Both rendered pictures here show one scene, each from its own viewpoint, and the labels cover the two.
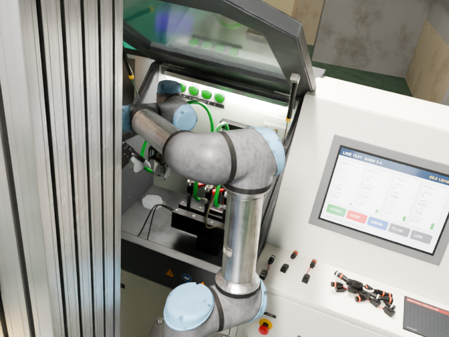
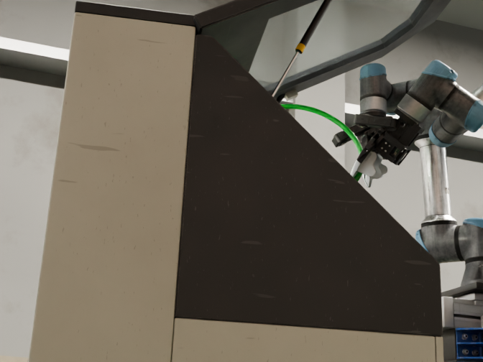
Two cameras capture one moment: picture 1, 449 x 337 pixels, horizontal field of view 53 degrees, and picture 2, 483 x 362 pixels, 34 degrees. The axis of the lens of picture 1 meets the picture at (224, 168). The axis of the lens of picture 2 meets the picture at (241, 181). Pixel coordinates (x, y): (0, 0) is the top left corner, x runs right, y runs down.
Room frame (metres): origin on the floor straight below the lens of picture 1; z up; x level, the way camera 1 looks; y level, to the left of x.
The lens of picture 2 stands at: (2.48, 1.87, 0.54)
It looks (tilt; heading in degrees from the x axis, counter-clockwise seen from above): 19 degrees up; 245
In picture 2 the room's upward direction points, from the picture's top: 3 degrees clockwise
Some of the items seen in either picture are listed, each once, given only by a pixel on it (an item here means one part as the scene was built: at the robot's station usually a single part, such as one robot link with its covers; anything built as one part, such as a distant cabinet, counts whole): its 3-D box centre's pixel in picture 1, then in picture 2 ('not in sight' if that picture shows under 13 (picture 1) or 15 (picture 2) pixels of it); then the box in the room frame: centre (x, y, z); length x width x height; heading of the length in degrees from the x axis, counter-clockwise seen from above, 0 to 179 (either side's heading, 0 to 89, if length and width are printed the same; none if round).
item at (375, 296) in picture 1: (363, 290); not in sight; (1.16, -0.54, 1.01); 0.23 x 0.11 x 0.06; 73
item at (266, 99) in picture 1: (224, 87); not in sight; (1.76, 0.05, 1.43); 0.54 x 0.03 x 0.02; 73
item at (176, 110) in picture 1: (175, 114); (392, 97); (1.21, 0.17, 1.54); 0.11 x 0.11 x 0.08; 31
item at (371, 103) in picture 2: not in sight; (372, 110); (1.31, 0.20, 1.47); 0.08 x 0.08 x 0.05
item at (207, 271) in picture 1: (160, 264); not in sight; (1.28, 0.19, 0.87); 0.62 x 0.04 x 0.16; 73
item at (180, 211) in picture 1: (212, 232); not in sight; (1.48, 0.01, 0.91); 0.34 x 0.10 x 0.15; 73
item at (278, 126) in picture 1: (270, 151); not in sight; (1.69, -0.18, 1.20); 0.13 x 0.03 x 0.31; 73
